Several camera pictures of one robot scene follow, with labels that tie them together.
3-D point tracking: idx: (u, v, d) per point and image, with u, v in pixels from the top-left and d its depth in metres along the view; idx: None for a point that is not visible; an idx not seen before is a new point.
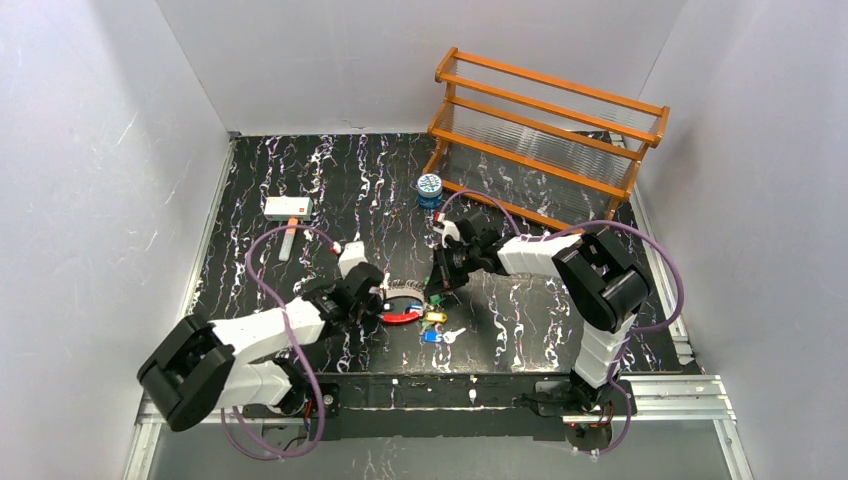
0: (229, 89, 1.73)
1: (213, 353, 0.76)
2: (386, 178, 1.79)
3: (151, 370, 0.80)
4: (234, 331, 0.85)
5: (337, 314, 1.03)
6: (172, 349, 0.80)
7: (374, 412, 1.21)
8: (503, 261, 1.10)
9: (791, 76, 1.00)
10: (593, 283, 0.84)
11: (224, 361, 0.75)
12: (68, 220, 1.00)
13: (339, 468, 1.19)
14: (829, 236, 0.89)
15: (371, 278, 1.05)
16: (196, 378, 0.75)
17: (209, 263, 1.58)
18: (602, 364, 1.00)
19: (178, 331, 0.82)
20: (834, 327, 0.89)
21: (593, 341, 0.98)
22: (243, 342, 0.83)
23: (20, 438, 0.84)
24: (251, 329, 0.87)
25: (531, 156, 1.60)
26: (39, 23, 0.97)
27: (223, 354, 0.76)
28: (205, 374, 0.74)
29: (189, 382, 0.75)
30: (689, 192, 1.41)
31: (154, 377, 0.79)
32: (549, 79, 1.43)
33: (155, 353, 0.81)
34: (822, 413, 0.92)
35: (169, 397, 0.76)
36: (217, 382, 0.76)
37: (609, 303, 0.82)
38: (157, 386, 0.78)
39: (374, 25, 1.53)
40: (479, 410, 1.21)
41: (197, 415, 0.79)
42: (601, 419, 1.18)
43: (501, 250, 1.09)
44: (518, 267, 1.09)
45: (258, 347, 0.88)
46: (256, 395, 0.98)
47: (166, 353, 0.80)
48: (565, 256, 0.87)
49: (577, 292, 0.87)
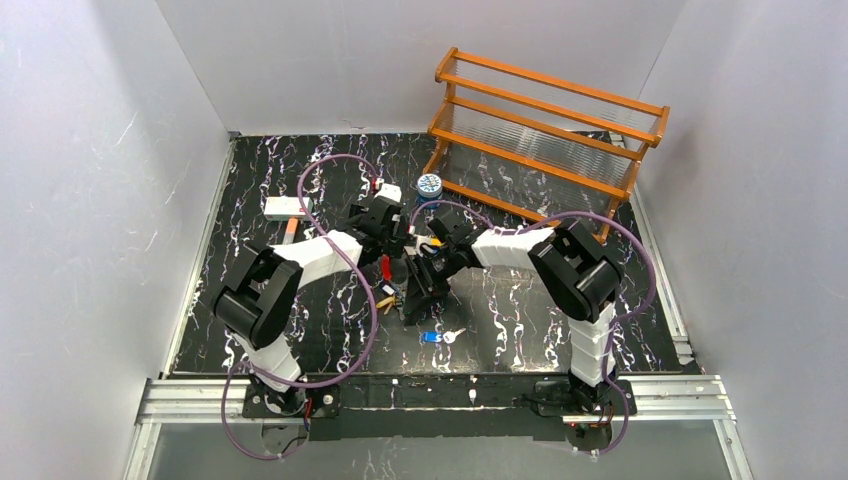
0: (229, 89, 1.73)
1: (285, 266, 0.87)
2: (386, 178, 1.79)
3: (224, 296, 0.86)
4: (294, 251, 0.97)
5: (369, 241, 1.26)
6: (239, 274, 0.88)
7: (375, 412, 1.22)
8: (479, 254, 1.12)
9: (790, 76, 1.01)
10: (568, 276, 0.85)
11: (296, 269, 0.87)
12: (68, 221, 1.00)
13: (339, 469, 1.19)
14: (829, 236, 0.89)
15: (392, 207, 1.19)
16: (273, 289, 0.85)
17: (209, 263, 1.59)
18: (593, 360, 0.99)
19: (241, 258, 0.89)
20: (835, 327, 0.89)
21: (579, 334, 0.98)
22: (305, 258, 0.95)
23: (20, 438, 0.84)
24: (307, 249, 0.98)
25: (531, 156, 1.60)
26: (39, 22, 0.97)
27: (291, 266, 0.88)
28: (282, 283, 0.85)
29: (267, 293, 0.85)
30: (689, 192, 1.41)
31: (227, 300, 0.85)
32: (549, 79, 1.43)
33: (223, 280, 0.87)
34: (823, 413, 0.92)
35: (248, 314, 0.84)
36: (292, 289, 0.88)
37: (583, 295, 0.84)
38: (233, 307, 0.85)
39: (373, 25, 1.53)
40: (478, 410, 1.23)
41: (273, 329, 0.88)
42: (601, 418, 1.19)
43: (475, 244, 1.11)
44: (493, 260, 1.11)
45: (315, 266, 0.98)
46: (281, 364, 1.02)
47: (234, 278, 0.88)
48: (541, 251, 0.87)
49: (551, 283, 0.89)
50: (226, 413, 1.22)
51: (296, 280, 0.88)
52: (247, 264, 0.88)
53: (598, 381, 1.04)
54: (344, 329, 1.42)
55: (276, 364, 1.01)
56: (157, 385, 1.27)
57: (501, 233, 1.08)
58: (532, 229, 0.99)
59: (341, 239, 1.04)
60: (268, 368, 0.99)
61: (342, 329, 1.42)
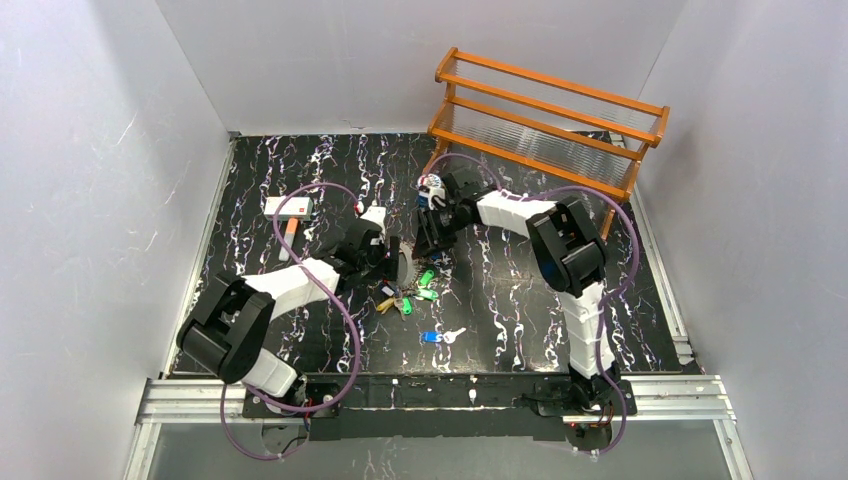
0: (229, 90, 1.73)
1: (254, 300, 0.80)
2: (386, 178, 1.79)
3: (191, 331, 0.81)
4: (264, 282, 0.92)
5: (348, 270, 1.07)
6: (208, 307, 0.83)
7: (374, 412, 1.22)
8: (480, 211, 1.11)
9: (790, 75, 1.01)
10: (556, 250, 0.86)
11: (267, 303, 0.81)
12: (68, 221, 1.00)
13: (339, 469, 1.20)
14: (830, 236, 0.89)
15: (370, 230, 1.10)
16: (240, 327, 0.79)
17: (209, 263, 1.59)
18: (585, 346, 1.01)
19: (210, 290, 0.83)
20: (835, 327, 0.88)
21: (571, 316, 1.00)
22: (278, 290, 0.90)
23: (20, 438, 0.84)
24: (278, 280, 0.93)
25: (531, 156, 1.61)
26: (39, 22, 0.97)
27: (263, 299, 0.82)
28: (251, 319, 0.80)
29: (236, 331, 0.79)
30: (689, 192, 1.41)
31: (195, 337, 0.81)
32: (549, 79, 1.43)
33: (192, 312, 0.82)
34: (822, 414, 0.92)
35: (215, 351, 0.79)
36: (262, 324, 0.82)
37: (566, 269, 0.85)
38: (200, 344, 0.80)
39: (373, 25, 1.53)
40: (479, 410, 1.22)
41: (244, 365, 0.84)
42: (601, 418, 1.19)
43: (480, 201, 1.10)
44: (494, 222, 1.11)
45: (288, 299, 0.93)
46: (271, 377, 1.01)
47: (203, 311, 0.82)
48: (538, 222, 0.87)
49: (540, 256, 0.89)
50: (226, 413, 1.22)
51: (268, 314, 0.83)
52: (217, 297, 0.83)
53: (592, 373, 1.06)
54: (344, 329, 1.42)
55: (264, 378, 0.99)
56: (157, 385, 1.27)
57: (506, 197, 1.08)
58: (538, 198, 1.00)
59: (316, 268, 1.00)
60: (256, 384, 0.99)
61: (342, 329, 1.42)
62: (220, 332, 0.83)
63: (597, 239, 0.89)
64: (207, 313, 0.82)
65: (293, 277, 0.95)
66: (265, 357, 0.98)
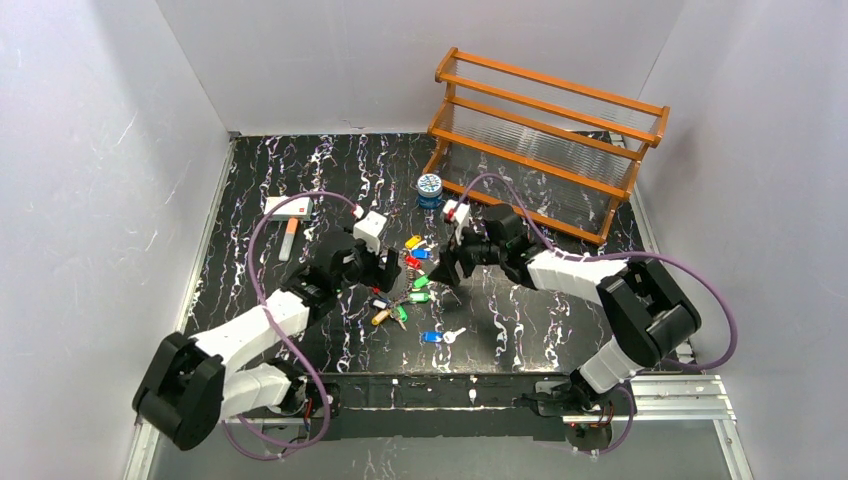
0: (229, 90, 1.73)
1: (204, 367, 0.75)
2: (386, 178, 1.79)
3: (146, 399, 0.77)
4: (217, 339, 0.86)
5: (320, 298, 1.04)
6: (159, 374, 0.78)
7: (375, 412, 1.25)
8: (534, 276, 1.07)
9: (790, 75, 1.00)
10: (636, 316, 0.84)
11: (216, 372, 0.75)
12: (68, 220, 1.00)
13: (339, 469, 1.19)
14: (829, 235, 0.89)
15: (338, 251, 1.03)
16: (190, 396, 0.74)
17: (209, 263, 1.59)
18: (616, 378, 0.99)
19: (161, 355, 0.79)
20: (833, 327, 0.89)
21: (613, 357, 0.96)
22: (232, 349, 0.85)
23: (20, 439, 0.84)
24: (235, 334, 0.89)
25: (531, 156, 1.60)
26: (39, 22, 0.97)
27: (213, 364, 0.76)
28: (200, 389, 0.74)
29: (186, 399, 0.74)
30: (689, 192, 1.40)
31: (148, 405, 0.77)
32: (549, 79, 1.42)
33: (145, 380, 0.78)
34: (823, 414, 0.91)
35: (171, 419, 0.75)
36: (215, 390, 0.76)
37: (653, 340, 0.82)
38: (156, 412, 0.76)
39: (373, 25, 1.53)
40: (479, 410, 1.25)
41: (201, 427, 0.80)
42: (601, 419, 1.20)
43: (532, 263, 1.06)
44: (548, 282, 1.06)
45: (247, 350, 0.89)
46: (258, 397, 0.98)
47: (156, 378, 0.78)
48: (611, 286, 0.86)
49: (618, 322, 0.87)
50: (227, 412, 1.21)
51: (220, 379, 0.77)
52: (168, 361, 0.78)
53: (603, 390, 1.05)
54: (343, 329, 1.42)
55: (249, 404, 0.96)
56: None
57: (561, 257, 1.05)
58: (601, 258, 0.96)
59: (277, 307, 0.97)
60: (245, 408, 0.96)
61: (341, 329, 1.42)
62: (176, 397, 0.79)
63: (682, 301, 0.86)
64: (158, 380, 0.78)
65: (252, 327, 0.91)
66: (243, 389, 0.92)
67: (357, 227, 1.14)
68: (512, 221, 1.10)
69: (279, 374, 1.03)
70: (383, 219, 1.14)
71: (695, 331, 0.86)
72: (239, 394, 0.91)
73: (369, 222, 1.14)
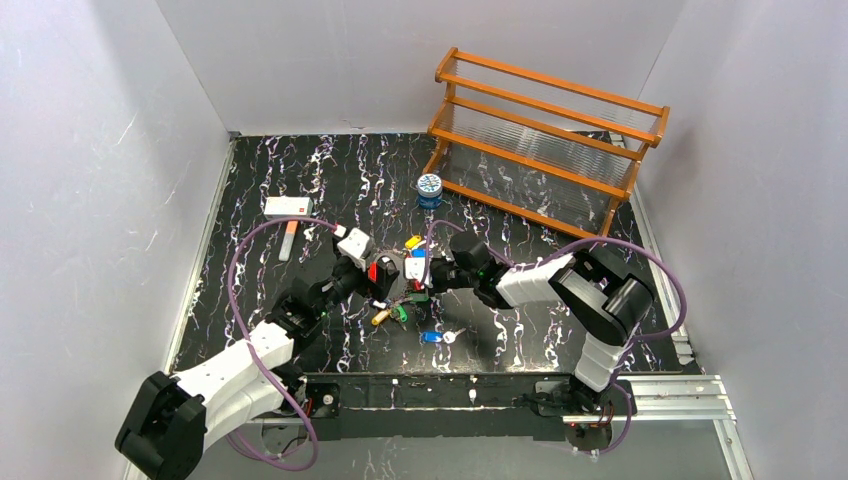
0: (229, 90, 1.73)
1: (186, 407, 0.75)
2: (386, 178, 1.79)
3: (127, 439, 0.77)
4: (199, 378, 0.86)
5: (305, 329, 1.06)
6: (139, 415, 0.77)
7: (375, 412, 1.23)
8: (505, 295, 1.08)
9: (791, 75, 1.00)
10: (594, 299, 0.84)
11: (197, 411, 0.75)
12: (68, 220, 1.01)
13: (339, 469, 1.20)
14: (830, 235, 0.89)
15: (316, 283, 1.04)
16: (172, 435, 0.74)
17: (209, 263, 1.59)
18: (605, 371, 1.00)
19: (142, 395, 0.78)
20: (833, 327, 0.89)
21: (597, 349, 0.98)
22: (213, 387, 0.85)
23: (22, 439, 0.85)
24: (217, 370, 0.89)
25: (531, 156, 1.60)
26: (39, 23, 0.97)
27: (195, 405, 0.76)
28: (182, 428, 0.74)
29: (168, 439, 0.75)
30: (689, 192, 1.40)
31: (129, 446, 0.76)
32: (548, 79, 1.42)
33: (126, 420, 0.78)
34: (823, 414, 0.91)
35: (153, 460, 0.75)
36: (197, 428, 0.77)
37: (615, 317, 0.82)
38: (137, 452, 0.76)
39: (373, 25, 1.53)
40: (478, 410, 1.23)
41: (182, 463, 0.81)
42: (601, 419, 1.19)
43: (499, 285, 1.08)
44: (520, 298, 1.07)
45: (230, 386, 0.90)
46: (252, 410, 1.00)
47: (137, 419, 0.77)
48: (561, 278, 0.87)
49: (580, 311, 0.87)
50: None
51: (202, 417, 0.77)
52: (149, 403, 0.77)
53: (602, 389, 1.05)
54: (343, 329, 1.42)
55: (244, 417, 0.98)
56: None
57: (522, 268, 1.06)
58: (551, 258, 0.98)
59: (260, 341, 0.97)
60: (242, 420, 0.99)
61: (341, 329, 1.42)
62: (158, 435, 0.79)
63: (632, 275, 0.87)
64: (139, 421, 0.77)
65: (234, 362, 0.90)
66: (230, 412, 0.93)
67: (340, 245, 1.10)
68: (480, 249, 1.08)
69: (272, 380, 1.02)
70: (365, 239, 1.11)
71: (655, 301, 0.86)
72: (226, 418, 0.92)
73: (350, 242, 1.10)
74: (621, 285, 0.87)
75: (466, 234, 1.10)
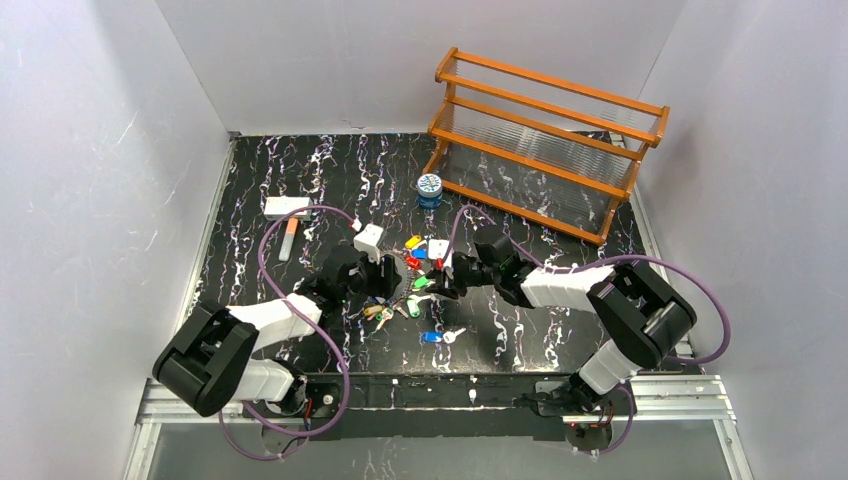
0: (229, 90, 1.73)
1: (240, 330, 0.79)
2: (386, 178, 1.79)
3: (168, 361, 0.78)
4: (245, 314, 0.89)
5: (327, 305, 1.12)
6: (189, 336, 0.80)
7: (375, 412, 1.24)
8: (529, 294, 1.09)
9: (790, 75, 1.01)
10: (632, 320, 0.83)
11: (250, 335, 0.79)
12: (68, 220, 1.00)
13: (339, 469, 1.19)
14: (830, 236, 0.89)
15: (346, 264, 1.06)
16: (222, 355, 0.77)
17: (209, 263, 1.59)
18: (616, 378, 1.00)
19: (194, 320, 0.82)
20: (833, 327, 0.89)
21: (615, 359, 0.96)
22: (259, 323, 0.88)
23: (20, 440, 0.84)
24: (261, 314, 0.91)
25: (531, 156, 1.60)
26: (39, 22, 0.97)
27: (246, 329, 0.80)
28: (233, 350, 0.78)
29: (216, 362, 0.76)
30: (690, 192, 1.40)
31: (171, 367, 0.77)
32: (549, 79, 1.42)
33: (172, 341, 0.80)
34: (822, 413, 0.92)
35: (192, 384, 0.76)
36: (243, 357, 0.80)
37: (651, 341, 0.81)
38: (176, 375, 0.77)
39: (373, 25, 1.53)
40: (479, 410, 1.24)
41: (215, 401, 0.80)
42: (601, 418, 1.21)
43: (524, 283, 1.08)
44: (544, 300, 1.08)
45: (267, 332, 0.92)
46: (262, 390, 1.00)
47: (184, 341, 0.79)
48: (602, 291, 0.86)
49: (614, 327, 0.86)
50: (225, 413, 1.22)
51: (250, 345, 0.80)
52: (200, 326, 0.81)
53: (603, 391, 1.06)
54: (344, 329, 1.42)
55: (256, 392, 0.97)
56: (157, 385, 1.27)
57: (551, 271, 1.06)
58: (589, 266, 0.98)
59: (301, 302, 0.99)
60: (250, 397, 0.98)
61: (341, 329, 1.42)
62: (198, 364, 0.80)
63: (673, 298, 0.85)
64: (187, 342, 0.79)
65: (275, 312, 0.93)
66: (254, 372, 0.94)
67: (357, 238, 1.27)
68: (503, 243, 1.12)
69: (284, 369, 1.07)
70: (379, 230, 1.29)
71: (691, 325, 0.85)
72: (251, 377, 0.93)
73: (366, 234, 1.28)
74: (659, 307, 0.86)
75: (489, 228, 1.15)
